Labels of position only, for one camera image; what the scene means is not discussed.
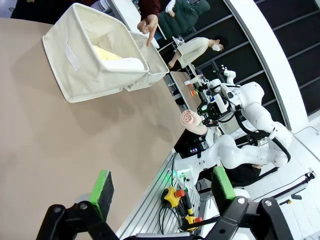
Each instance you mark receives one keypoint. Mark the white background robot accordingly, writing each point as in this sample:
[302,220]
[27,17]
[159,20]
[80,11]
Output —
[230,75]

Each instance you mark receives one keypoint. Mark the brown background table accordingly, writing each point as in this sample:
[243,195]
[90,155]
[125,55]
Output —
[185,85]

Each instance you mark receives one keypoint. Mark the seated person in black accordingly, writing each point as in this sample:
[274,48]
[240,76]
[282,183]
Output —
[242,175]

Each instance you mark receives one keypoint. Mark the person's left hand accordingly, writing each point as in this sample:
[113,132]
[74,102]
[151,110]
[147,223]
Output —
[148,25]

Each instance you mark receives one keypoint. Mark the aluminium profile frame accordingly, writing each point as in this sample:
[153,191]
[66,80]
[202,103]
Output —
[150,205]

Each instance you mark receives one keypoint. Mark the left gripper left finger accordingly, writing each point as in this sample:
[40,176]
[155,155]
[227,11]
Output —
[82,220]

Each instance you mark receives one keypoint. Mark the white table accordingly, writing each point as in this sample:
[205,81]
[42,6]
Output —
[125,12]

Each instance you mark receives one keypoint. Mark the cream towel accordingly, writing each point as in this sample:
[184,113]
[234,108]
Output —
[191,122]

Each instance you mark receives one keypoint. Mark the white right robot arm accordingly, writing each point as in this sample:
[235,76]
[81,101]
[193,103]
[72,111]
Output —
[250,155]

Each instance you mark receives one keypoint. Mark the cream fabric basket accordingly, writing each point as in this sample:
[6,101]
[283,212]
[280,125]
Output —
[82,80]
[155,65]

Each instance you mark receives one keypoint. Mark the black folded tripod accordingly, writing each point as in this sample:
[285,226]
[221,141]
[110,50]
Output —
[295,186]

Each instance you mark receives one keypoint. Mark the person in maroon cardigan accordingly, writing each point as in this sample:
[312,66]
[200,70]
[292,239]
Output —
[150,7]

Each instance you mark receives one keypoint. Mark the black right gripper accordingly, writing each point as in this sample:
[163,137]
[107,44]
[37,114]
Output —
[210,110]

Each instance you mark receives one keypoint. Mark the masked person in beige dress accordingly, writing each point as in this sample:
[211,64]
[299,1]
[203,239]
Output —
[192,50]

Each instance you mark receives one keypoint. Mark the yellow towel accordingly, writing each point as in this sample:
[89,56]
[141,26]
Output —
[105,55]

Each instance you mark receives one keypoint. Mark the white towel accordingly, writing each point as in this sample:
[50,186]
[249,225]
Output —
[125,64]

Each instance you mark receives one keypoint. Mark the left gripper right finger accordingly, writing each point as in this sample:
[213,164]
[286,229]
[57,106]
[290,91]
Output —
[247,220]

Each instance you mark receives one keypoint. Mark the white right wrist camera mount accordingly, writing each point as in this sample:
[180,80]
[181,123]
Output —
[221,103]

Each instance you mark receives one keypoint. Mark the yellow emergency stop button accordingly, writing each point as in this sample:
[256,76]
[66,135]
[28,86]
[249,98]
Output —
[191,221]
[171,196]

